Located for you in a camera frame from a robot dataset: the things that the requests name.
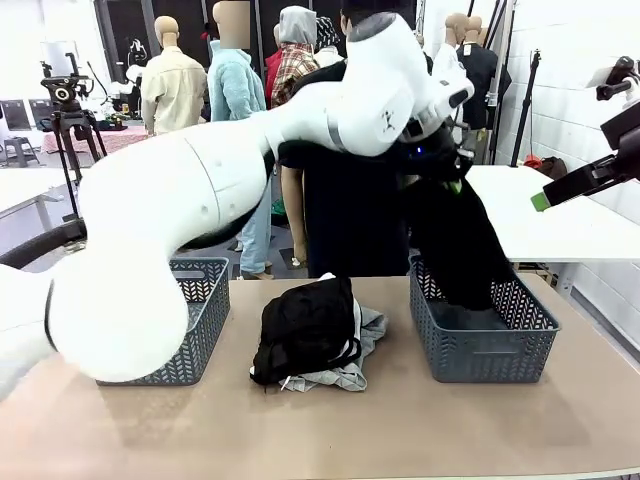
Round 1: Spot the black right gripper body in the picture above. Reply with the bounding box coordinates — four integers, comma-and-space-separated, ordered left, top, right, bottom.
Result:
601, 105, 640, 181

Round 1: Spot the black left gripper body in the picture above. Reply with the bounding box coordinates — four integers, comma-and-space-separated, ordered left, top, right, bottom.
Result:
399, 117, 474, 189

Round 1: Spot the grey t-shirt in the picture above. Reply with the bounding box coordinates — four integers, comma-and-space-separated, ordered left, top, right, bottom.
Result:
279, 307, 390, 393

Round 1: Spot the person's right forearm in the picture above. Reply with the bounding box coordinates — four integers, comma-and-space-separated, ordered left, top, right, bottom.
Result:
279, 166, 309, 266

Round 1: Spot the dark bag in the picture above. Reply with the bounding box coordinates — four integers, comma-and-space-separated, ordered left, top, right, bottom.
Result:
523, 154, 569, 182

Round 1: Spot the white table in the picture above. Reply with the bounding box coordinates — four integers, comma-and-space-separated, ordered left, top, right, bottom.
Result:
464, 164, 640, 264
0, 167, 84, 219

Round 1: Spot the mannequin in black shirt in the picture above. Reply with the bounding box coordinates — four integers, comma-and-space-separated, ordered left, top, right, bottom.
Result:
457, 15, 514, 161

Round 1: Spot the black light stand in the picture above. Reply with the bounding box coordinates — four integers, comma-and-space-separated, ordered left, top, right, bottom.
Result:
509, 48, 544, 169

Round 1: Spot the mannequin in white shirt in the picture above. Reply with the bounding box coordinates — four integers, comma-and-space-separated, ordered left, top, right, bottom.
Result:
432, 13, 471, 96

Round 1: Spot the person in black t-shirt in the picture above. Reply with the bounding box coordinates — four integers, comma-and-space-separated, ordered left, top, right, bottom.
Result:
277, 0, 416, 279

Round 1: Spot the mannequin in patterned headscarf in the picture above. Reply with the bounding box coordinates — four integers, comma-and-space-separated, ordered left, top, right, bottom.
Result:
314, 16, 347, 69

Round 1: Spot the grey plastic lattice basket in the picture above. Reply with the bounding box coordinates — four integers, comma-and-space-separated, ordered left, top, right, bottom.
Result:
408, 254, 561, 384
94, 256, 231, 387

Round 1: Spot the mannequin in plaid shirt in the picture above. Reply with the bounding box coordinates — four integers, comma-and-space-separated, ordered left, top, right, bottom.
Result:
269, 5, 321, 109

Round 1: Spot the mannequin in light blue fleece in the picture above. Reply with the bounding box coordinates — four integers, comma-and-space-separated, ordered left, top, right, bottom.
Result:
207, 0, 274, 280

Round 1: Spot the mannequin in beige shirt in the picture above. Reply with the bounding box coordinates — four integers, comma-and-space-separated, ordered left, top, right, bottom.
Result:
141, 15, 209, 136

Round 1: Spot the table with pink cloth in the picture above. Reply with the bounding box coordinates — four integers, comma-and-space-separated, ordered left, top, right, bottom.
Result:
42, 124, 151, 156

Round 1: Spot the grey step stool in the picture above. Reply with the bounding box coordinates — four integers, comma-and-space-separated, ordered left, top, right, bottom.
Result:
3, 137, 41, 169

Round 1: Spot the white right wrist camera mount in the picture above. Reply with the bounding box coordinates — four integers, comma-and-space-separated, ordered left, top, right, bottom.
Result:
585, 56, 640, 104

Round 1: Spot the black camera tripod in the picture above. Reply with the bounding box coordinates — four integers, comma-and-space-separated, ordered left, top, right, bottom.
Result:
39, 52, 109, 221

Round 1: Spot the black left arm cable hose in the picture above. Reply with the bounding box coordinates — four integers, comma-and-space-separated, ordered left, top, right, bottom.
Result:
0, 219, 89, 271

